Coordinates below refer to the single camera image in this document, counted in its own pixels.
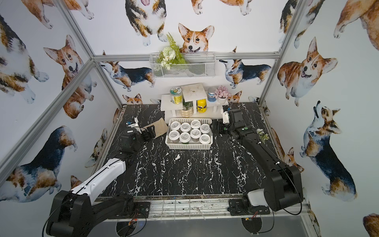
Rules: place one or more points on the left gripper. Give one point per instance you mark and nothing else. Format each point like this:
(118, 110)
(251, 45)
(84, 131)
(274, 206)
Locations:
(146, 134)

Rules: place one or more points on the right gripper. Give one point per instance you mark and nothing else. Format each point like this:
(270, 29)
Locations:
(222, 127)

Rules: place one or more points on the yogurt cup front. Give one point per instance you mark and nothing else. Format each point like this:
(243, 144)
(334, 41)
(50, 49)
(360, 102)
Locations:
(205, 128)
(195, 135)
(185, 138)
(205, 139)

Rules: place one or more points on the yogurt cup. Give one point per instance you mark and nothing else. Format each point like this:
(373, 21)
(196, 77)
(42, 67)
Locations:
(195, 124)
(205, 139)
(205, 128)
(174, 137)
(185, 127)
(175, 125)
(195, 135)
(185, 138)

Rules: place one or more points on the yogurt cup back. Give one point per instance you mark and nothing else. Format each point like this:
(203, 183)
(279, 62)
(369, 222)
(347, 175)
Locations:
(174, 137)
(175, 125)
(195, 124)
(185, 127)

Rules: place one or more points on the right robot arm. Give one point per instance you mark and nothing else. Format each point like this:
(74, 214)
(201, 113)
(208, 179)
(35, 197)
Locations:
(283, 185)

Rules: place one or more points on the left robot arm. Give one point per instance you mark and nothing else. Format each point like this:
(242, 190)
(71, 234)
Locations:
(75, 213)

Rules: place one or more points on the white plastic basket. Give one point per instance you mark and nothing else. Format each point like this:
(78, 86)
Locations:
(191, 145)

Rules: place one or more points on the beige work glove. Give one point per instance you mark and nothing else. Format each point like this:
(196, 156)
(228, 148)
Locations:
(160, 127)

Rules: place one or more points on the yellow jar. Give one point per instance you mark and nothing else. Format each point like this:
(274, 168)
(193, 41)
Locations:
(201, 106)

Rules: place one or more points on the blue white can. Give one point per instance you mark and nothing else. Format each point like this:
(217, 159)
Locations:
(211, 94)

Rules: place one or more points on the pink flower pot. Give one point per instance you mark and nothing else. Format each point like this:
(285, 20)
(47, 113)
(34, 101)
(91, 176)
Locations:
(222, 94)

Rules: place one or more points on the woven pot green plant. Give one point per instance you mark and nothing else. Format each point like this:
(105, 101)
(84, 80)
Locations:
(187, 109)

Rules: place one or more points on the white tiered shelf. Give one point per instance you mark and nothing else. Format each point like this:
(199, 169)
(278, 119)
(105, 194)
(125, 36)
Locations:
(191, 93)

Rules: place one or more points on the small white flower pot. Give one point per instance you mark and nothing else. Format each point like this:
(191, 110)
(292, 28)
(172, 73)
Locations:
(262, 135)

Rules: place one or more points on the green yellow tin can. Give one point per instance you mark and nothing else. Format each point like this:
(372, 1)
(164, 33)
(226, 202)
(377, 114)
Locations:
(176, 95)

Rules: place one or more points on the green fern white flowers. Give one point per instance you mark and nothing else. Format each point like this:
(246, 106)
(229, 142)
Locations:
(171, 56)

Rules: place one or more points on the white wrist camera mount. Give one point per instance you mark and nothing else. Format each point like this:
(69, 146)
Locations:
(225, 117)

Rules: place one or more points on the white wire wall basket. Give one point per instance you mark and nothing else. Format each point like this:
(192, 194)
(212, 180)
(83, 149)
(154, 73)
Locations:
(198, 65)

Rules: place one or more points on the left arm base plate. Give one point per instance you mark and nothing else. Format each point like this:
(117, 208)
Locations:
(141, 210)

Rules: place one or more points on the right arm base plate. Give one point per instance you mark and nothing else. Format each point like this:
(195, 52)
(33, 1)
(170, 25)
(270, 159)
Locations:
(242, 206)

